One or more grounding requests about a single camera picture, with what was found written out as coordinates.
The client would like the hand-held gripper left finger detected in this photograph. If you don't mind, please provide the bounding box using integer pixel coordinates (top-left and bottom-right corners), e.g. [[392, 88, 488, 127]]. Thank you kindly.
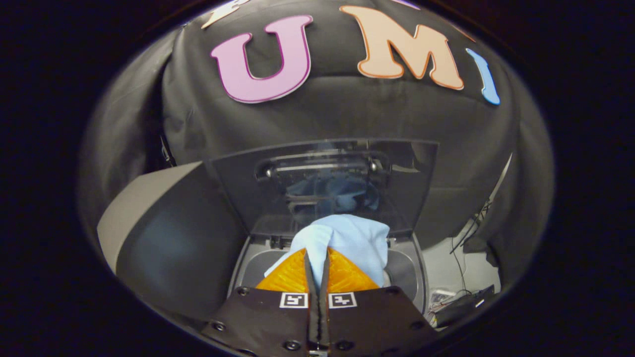
[[201, 248, 321, 354]]

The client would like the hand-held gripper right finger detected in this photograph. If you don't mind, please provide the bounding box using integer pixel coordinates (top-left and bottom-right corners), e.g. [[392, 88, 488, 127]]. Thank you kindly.
[[320, 248, 440, 354]]

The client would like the light blue garment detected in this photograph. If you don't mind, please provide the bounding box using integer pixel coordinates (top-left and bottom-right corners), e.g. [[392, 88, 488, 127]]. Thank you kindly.
[[264, 214, 391, 289]]

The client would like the black box on floor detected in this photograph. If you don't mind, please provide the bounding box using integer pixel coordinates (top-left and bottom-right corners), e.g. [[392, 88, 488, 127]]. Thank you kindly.
[[431, 285, 497, 328]]

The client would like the grey cabinet with white door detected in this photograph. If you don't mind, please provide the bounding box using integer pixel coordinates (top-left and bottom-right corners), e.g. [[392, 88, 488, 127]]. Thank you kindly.
[[96, 161, 250, 319]]

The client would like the thin metal stand pole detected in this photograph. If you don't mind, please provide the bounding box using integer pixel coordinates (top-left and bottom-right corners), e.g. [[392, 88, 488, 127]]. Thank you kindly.
[[463, 153, 513, 248]]

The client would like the black backdrop cloth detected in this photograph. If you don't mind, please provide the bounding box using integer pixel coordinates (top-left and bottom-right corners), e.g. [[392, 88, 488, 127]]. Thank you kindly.
[[78, 0, 555, 294]]

